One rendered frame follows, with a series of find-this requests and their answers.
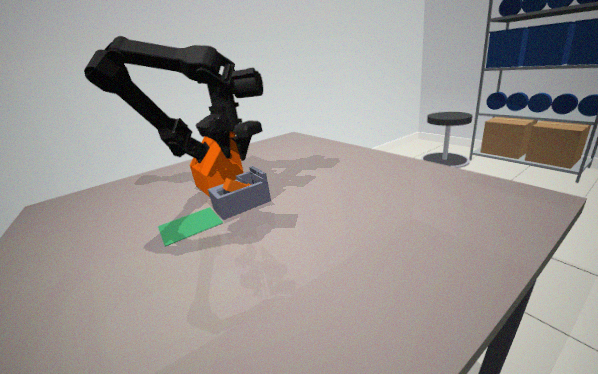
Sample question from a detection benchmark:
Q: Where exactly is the orange l-shaped part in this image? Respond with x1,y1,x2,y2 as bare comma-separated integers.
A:
222,178,252,192

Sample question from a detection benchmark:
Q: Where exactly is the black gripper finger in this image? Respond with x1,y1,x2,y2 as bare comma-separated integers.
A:
212,131,230,159
231,136,252,161

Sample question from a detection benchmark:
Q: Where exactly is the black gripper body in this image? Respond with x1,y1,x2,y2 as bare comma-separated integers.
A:
209,99,262,137

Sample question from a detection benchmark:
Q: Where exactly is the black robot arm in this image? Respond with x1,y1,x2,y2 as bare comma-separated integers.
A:
84,36,263,163

